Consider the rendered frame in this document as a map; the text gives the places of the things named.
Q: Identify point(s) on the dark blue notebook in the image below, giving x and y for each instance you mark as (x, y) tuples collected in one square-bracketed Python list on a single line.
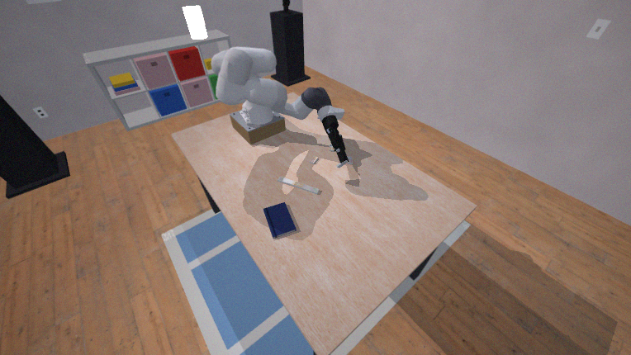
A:
[(279, 220)]

